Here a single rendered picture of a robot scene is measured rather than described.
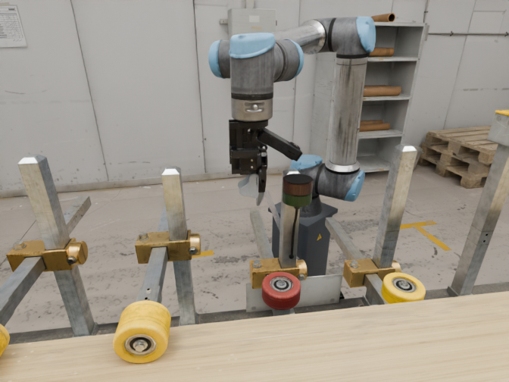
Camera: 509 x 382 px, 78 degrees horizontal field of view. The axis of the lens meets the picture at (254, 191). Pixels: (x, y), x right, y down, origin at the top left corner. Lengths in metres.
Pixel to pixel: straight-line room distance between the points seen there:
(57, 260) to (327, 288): 0.65
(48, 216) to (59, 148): 2.87
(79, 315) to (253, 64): 0.68
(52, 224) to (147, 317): 0.31
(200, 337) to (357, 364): 0.26
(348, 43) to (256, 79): 0.67
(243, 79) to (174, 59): 2.65
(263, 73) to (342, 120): 0.72
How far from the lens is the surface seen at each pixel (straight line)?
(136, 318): 0.54
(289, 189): 0.61
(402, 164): 0.75
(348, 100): 1.31
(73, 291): 0.84
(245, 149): 0.70
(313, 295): 0.91
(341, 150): 1.37
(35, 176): 0.71
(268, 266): 0.78
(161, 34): 3.29
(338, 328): 0.62
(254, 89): 0.66
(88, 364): 0.62
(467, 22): 4.58
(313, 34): 1.22
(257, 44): 0.65
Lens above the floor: 1.35
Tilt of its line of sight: 25 degrees down
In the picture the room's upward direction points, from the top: straight up
